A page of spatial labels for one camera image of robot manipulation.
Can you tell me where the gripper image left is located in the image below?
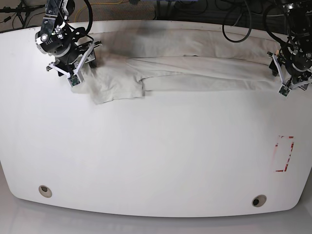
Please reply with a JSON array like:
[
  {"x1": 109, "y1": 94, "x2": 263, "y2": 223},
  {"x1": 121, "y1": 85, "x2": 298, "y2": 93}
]
[{"x1": 46, "y1": 41, "x2": 102, "y2": 76}]

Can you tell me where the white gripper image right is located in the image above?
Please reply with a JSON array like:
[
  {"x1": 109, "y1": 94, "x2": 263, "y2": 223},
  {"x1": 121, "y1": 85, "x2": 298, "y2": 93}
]
[{"x1": 267, "y1": 41, "x2": 312, "y2": 91}]

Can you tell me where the white T-shirt with yellow logo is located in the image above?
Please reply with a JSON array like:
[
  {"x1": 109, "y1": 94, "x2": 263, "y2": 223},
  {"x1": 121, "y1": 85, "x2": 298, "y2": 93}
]
[{"x1": 71, "y1": 29, "x2": 279, "y2": 104}]

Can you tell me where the wrist camera board image right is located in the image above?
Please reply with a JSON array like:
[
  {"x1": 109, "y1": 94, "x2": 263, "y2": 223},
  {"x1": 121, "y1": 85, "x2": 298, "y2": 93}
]
[{"x1": 278, "y1": 84, "x2": 292, "y2": 97}]

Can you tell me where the right table cable grommet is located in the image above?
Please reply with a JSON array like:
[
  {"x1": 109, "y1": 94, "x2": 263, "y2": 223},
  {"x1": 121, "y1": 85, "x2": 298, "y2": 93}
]
[{"x1": 252, "y1": 195, "x2": 267, "y2": 208}]

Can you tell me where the table cable grommet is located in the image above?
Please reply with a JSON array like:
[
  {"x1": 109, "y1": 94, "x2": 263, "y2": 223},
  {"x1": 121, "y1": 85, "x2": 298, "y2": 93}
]
[
  {"x1": 252, "y1": 195, "x2": 267, "y2": 208},
  {"x1": 39, "y1": 185, "x2": 52, "y2": 198}
]

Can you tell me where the wrist camera board image left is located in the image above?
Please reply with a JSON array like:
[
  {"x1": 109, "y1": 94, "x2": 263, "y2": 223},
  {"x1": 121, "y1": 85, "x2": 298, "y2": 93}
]
[{"x1": 67, "y1": 74, "x2": 84, "y2": 87}]

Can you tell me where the wrist camera board image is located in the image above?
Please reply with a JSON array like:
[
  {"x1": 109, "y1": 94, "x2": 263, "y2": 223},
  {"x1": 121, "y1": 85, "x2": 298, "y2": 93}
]
[
  {"x1": 67, "y1": 74, "x2": 84, "y2": 87},
  {"x1": 278, "y1": 84, "x2": 292, "y2": 97}
]

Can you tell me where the yellow cable on floor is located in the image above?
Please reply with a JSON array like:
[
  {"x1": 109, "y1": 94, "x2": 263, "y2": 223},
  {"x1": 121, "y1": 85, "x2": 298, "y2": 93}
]
[{"x1": 74, "y1": 0, "x2": 130, "y2": 22}]

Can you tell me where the red tape rectangle marking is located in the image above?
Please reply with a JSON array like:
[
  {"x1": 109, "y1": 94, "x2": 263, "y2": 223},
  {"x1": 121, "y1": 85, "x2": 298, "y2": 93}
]
[{"x1": 272, "y1": 136, "x2": 294, "y2": 172}]

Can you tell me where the black tripod stand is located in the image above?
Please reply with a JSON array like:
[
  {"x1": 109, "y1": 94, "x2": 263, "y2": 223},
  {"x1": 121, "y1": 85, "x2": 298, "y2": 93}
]
[{"x1": 0, "y1": 0, "x2": 45, "y2": 28}]

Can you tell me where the left table cable grommet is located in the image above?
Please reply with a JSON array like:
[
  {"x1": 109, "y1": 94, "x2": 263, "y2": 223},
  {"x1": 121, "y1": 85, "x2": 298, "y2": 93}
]
[{"x1": 39, "y1": 185, "x2": 52, "y2": 198}]

